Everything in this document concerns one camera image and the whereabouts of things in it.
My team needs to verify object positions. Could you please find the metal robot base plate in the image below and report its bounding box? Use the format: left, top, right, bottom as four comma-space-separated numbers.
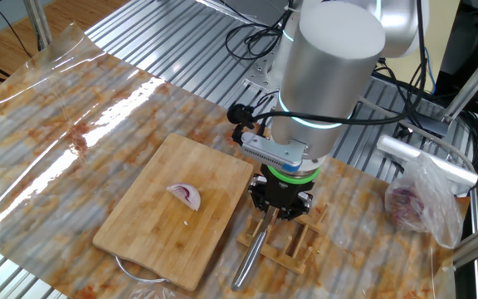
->
241, 56, 284, 91

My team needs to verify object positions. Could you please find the thin aluminium frame bar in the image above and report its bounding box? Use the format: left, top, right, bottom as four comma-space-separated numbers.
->
469, 189, 478, 299

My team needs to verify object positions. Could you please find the wooden peg dish rack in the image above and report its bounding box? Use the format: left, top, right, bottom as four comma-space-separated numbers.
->
237, 203, 331, 276

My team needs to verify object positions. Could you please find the clear plastic table sheet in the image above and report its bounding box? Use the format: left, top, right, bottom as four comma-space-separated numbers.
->
0, 22, 471, 299

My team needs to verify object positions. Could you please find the red onion wedge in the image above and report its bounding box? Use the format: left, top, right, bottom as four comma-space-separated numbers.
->
166, 182, 202, 212

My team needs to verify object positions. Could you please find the bamboo cutting board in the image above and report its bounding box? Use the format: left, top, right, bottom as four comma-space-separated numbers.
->
92, 132, 255, 292

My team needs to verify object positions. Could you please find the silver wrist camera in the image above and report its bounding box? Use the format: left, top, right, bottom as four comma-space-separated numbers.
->
240, 131, 309, 174

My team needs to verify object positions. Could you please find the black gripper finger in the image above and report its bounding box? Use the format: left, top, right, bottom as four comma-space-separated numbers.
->
249, 174, 277, 220
282, 193, 314, 221

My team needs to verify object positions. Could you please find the black cable coil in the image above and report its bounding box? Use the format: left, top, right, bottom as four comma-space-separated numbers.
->
224, 6, 296, 61

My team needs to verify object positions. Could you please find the black base cable bundle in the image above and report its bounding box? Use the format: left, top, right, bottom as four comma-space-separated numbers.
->
371, 57, 431, 125

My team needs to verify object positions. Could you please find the crumpled clear plastic bag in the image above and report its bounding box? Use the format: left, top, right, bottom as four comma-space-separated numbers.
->
383, 151, 466, 250

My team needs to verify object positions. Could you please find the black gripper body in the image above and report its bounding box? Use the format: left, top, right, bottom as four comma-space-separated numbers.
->
261, 181, 315, 211

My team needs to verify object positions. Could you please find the steel cleaver knife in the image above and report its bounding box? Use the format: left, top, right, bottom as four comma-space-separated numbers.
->
230, 206, 281, 292

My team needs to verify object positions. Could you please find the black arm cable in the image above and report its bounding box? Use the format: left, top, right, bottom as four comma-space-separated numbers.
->
226, 0, 429, 145

